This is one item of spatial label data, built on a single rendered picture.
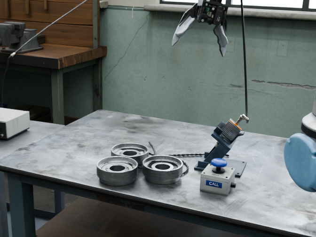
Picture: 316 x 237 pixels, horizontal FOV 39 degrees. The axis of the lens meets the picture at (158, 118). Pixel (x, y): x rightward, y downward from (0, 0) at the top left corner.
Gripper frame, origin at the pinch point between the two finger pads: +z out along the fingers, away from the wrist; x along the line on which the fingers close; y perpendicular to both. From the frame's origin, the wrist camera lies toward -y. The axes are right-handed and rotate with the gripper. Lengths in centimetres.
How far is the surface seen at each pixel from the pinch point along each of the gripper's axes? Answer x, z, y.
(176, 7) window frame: 16, -10, -142
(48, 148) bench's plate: -36, 38, -5
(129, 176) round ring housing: -14.4, 31.5, 21.7
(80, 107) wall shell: -28, 73, -188
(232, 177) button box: 10.0, 25.8, 25.7
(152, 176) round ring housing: -8.6, 30.7, 21.3
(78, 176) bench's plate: -26.4, 36.6, 15.4
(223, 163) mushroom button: 6.9, 22.7, 25.9
